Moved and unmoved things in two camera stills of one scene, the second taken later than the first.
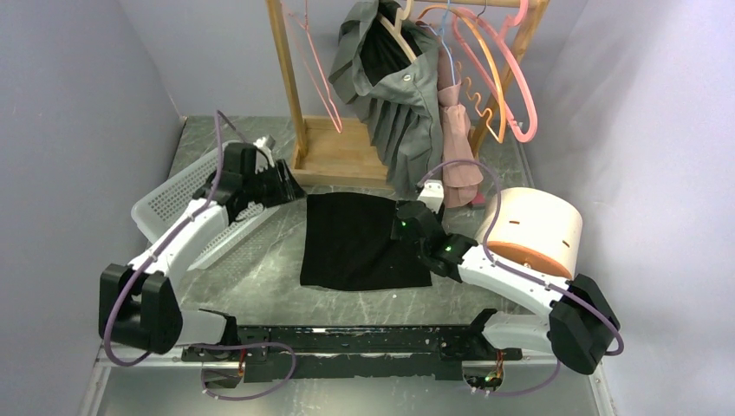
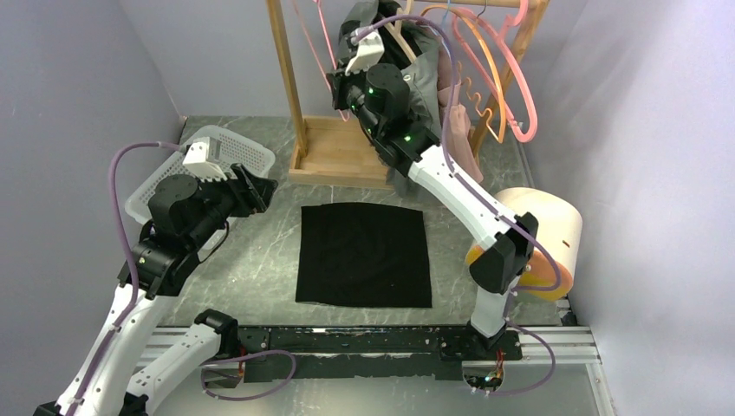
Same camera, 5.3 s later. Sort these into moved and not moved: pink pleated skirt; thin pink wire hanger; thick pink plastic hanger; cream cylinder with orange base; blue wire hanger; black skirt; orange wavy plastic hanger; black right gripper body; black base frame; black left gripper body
Moved: thin pink wire hanger; black right gripper body; black skirt; black left gripper body; blue wire hanger
Not moved: black base frame; cream cylinder with orange base; thick pink plastic hanger; orange wavy plastic hanger; pink pleated skirt
